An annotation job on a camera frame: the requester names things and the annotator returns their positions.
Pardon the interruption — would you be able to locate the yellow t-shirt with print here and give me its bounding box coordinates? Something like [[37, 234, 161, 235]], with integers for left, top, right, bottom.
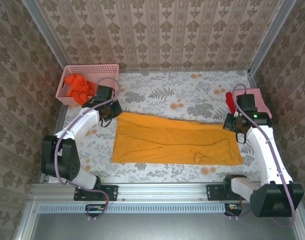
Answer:
[[111, 111, 244, 166]]

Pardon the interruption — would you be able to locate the red folded t-shirt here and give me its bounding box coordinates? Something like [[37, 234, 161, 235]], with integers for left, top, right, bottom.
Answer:
[[225, 91, 238, 115]]

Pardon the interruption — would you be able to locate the pink folded t-shirt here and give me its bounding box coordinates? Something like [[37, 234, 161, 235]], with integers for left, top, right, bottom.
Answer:
[[232, 87, 273, 120]]

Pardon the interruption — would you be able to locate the orange t-shirt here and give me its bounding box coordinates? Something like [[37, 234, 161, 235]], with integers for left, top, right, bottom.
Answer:
[[64, 73, 97, 106]]

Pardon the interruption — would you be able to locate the pink plastic basket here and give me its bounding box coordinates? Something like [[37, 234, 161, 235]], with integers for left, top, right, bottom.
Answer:
[[54, 63, 120, 106]]

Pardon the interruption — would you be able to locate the floral table cloth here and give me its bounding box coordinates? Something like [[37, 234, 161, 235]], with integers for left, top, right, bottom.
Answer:
[[48, 70, 281, 183]]

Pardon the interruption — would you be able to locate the grey metal sheet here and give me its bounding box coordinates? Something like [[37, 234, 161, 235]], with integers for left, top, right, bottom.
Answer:
[[29, 202, 303, 240]]

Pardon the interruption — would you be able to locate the thin black right gripper wire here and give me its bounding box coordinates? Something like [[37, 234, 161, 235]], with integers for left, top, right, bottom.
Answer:
[[235, 131, 248, 145]]

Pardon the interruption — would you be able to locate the thin black gripper wire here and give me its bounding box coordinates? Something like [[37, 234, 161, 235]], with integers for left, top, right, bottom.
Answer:
[[99, 116, 114, 128], [235, 131, 248, 145]]

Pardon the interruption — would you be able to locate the thin black left gripper wire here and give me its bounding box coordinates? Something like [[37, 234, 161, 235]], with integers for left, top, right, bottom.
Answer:
[[99, 116, 114, 128]]

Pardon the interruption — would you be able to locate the aluminium side rail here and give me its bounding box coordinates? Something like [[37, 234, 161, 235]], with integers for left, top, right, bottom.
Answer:
[[247, 71, 288, 182], [39, 104, 70, 183]]

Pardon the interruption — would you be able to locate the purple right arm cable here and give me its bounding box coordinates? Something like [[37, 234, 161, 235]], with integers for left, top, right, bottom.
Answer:
[[228, 83, 297, 227]]

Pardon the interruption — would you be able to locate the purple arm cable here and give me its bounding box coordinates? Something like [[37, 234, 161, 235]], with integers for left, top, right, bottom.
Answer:
[[53, 76, 121, 222], [228, 83, 297, 227]]

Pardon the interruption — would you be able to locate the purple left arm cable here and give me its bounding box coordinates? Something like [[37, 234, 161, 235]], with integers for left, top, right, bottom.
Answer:
[[53, 76, 121, 222]]

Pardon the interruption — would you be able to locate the aluminium corner post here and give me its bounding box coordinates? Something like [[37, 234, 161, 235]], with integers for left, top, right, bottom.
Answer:
[[247, 0, 297, 76], [21, 0, 76, 73]]

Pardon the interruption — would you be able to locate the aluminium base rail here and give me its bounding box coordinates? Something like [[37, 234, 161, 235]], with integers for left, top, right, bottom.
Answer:
[[29, 182, 300, 201]]

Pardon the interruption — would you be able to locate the grey slotted cable duct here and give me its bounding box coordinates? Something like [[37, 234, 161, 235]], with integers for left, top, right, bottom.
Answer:
[[38, 202, 226, 214]]

